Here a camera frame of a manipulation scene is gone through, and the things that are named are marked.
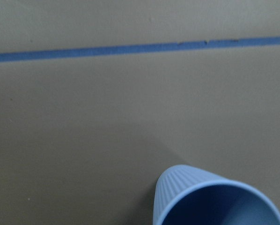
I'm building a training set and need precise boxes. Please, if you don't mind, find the blue ribbed cup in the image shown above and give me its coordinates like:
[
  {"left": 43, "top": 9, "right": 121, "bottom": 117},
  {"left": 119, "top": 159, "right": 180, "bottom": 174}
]
[{"left": 153, "top": 165, "right": 280, "bottom": 225}]

